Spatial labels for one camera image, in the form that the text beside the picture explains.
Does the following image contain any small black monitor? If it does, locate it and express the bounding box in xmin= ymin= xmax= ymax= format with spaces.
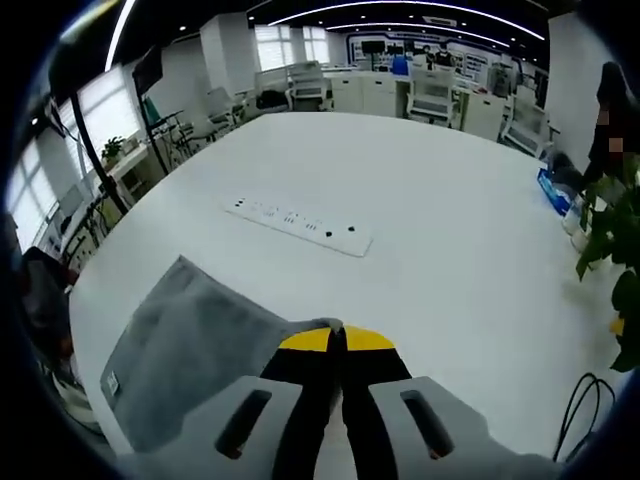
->
xmin=131 ymin=44 xmax=165 ymax=95

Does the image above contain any grey towel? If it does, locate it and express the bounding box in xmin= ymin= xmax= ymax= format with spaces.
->
xmin=98 ymin=253 xmax=347 ymax=455

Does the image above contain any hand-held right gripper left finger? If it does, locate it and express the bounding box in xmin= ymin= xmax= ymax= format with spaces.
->
xmin=117 ymin=327 xmax=346 ymax=480

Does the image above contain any green leafy plant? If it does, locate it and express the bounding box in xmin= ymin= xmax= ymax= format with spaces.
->
xmin=574 ymin=153 xmax=640 ymax=374

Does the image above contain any black bag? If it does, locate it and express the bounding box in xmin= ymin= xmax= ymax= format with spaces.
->
xmin=256 ymin=89 xmax=290 ymax=110

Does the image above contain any blue packet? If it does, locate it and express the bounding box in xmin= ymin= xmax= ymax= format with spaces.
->
xmin=536 ymin=167 xmax=585 ymax=217

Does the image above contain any small potted plant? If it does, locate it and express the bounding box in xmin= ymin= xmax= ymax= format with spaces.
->
xmin=101 ymin=135 xmax=127 ymax=165

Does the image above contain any white table socket panel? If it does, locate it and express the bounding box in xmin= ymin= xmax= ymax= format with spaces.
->
xmin=223 ymin=195 xmax=375 ymax=259

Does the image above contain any white office chair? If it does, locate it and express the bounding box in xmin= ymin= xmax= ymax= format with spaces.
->
xmin=286 ymin=61 xmax=335 ymax=112
xmin=406 ymin=66 xmax=460 ymax=125

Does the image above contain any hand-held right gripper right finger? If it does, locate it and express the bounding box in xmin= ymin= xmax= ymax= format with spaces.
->
xmin=341 ymin=323 xmax=561 ymax=480

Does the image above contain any black coiled cable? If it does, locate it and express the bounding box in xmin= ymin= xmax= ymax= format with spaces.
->
xmin=551 ymin=372 xmax=619 ymax=465

